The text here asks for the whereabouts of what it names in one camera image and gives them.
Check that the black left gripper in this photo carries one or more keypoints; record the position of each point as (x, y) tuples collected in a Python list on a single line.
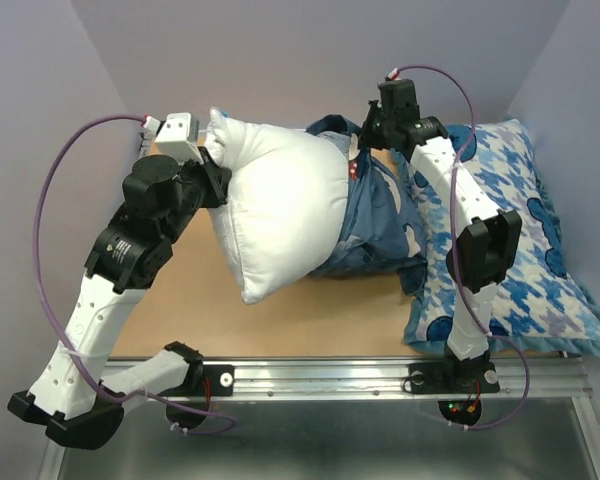
[(213, 176)]

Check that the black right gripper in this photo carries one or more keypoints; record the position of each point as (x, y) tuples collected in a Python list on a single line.
[(367, 137)]

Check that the blue letter-print pillowcase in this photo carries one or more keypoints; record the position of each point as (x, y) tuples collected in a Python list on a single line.
[(382, 231)]

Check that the white pillow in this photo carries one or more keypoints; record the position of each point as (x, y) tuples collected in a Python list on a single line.
[(285, 206)]

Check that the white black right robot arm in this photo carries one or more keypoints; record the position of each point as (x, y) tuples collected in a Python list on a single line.
[(484, 237)]

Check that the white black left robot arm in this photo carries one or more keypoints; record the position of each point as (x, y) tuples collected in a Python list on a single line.
[(79, 405)]

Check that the blue houndstooth bear pillow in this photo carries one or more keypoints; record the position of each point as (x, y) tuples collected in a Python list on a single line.
[(539, 305)]

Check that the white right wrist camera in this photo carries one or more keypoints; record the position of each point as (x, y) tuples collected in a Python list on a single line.
[(394, 75)]

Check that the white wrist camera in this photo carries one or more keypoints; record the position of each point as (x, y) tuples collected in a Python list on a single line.
[(394, 75), (176, 136)]

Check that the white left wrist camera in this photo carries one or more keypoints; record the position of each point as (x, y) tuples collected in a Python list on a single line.
[(176, 136)]

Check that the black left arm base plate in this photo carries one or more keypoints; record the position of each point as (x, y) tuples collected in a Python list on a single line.
[(204, 380)]

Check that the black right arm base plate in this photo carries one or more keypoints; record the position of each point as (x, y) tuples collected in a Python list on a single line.
[(439, 378)]

